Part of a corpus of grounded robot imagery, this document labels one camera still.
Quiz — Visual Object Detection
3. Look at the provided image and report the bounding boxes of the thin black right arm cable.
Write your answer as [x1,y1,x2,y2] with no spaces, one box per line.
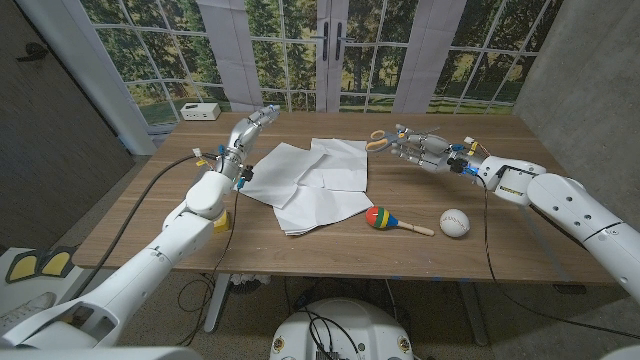
[479,174,640,341]

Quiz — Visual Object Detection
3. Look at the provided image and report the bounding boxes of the white power strip box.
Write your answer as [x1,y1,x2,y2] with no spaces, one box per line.
[180,102,222,122]

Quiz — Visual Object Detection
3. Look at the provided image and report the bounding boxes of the white pillar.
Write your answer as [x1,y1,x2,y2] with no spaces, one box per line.
[17,0,159,156]

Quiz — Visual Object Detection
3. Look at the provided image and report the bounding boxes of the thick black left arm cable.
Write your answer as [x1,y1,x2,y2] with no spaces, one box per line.
[69,154,201,301]

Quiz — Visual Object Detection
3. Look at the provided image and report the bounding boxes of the grey scissors with orange handles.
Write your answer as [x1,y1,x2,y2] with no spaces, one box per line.
[364,124,441,154]

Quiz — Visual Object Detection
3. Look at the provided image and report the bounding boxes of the colourful wooden maraca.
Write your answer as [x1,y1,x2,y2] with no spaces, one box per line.
[364,205,436,237]

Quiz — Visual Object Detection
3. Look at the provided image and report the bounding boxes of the printed window backdrop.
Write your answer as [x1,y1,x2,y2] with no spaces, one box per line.
[79,0,564,126]

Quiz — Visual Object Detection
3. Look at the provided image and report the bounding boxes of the grey table leg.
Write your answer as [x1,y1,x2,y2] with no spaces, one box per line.
[458,280,489,347]

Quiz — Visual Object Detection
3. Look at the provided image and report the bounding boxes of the white baseball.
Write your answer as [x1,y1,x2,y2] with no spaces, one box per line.
[439,208,471,238]

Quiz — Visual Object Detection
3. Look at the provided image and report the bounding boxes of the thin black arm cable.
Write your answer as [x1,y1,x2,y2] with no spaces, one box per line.
[479,174,640,341]
[177,192,241,347]

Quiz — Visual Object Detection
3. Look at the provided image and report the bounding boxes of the white table leg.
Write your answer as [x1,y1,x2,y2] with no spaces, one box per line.
[203,273,231,334]

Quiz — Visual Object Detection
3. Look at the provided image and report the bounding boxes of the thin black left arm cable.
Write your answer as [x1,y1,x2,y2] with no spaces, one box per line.
[177,192,241,347]

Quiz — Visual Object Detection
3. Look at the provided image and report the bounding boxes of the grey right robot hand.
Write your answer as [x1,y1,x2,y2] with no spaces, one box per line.
[391,124,484,175]

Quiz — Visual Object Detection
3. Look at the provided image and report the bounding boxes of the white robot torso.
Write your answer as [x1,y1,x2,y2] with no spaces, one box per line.
[269,298,415,360]

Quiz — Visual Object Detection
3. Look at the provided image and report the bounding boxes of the yellow and black pad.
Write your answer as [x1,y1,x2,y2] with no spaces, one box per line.
[4,249,44,285]
[39,245,76,279]

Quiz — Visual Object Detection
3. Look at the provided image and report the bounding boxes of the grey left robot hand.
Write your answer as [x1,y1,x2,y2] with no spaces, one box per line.
[218,104,281,181]

